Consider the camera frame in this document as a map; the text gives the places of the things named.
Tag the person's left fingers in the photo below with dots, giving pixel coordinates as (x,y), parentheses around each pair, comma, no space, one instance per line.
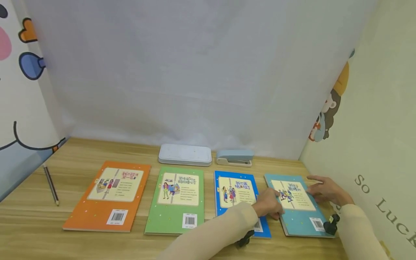
(278,207)

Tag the blue book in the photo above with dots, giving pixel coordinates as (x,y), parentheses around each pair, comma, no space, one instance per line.
(224,177)

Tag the green book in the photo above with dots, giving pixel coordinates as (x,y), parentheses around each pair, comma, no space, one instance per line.
(169,216)

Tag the person's right forearm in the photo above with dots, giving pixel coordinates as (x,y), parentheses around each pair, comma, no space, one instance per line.
(360,234)

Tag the dark pencil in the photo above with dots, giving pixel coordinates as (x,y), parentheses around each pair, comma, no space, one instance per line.
(51,185)

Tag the black wrist band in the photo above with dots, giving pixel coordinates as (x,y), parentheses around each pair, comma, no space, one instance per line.
(245,238)
(331,224)

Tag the person's left forearm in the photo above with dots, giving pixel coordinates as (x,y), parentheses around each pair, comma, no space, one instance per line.
(214,234)

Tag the person's left hand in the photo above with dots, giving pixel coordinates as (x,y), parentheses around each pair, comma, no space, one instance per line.
(267,204)

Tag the teal book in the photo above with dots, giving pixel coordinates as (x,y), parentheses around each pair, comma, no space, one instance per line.
(299,220)

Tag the orange book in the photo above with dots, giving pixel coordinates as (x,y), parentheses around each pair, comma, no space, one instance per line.
(97,213)

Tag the person's right fingers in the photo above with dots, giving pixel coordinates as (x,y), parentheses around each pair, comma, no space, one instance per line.
(317,187)

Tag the white pencil case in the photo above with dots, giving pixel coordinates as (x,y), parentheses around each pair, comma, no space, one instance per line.
(185,154)

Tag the person's right hand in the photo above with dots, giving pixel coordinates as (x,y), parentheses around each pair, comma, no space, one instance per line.
(331,191)

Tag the light blue stapler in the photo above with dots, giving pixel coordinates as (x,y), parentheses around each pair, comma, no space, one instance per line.
(234,157)

